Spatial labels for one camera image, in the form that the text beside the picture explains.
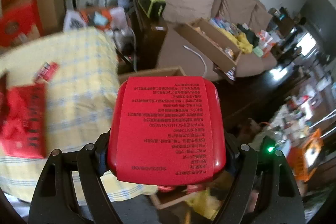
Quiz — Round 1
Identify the red rounded tin box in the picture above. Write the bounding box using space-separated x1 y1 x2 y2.
106 76 227 187

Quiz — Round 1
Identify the orange plastic basket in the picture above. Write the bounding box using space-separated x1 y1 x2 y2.
286 128 324 182

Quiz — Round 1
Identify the yellow plaid tablecloth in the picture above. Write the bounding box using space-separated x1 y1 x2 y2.
1 28 157 202

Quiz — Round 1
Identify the large open cardboard box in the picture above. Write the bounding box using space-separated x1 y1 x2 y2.
117 65 211 211

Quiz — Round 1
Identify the red foil gift bag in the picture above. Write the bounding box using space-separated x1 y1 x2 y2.
1 72 46 159

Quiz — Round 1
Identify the yellow plastic bag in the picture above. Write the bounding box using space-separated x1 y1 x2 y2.
221 29 253 54

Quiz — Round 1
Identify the shallow cardboard tray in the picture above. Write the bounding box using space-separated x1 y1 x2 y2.
175 18 242 81

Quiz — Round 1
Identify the brown sofa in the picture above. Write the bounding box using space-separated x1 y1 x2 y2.
134 0 277 82

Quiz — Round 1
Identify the red chocolate gift box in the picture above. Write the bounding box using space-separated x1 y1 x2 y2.
1 0 43 48

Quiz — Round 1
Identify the floor box of clutter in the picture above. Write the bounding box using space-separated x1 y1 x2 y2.
63 6 131 32

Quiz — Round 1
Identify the brown cardboard box stack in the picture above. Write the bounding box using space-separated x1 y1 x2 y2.
2 0 66 35

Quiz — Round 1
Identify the green portable radio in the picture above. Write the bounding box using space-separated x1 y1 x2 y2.
138 0 166 20

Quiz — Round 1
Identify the white charging cable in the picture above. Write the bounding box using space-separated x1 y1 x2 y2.
183 44 209 77

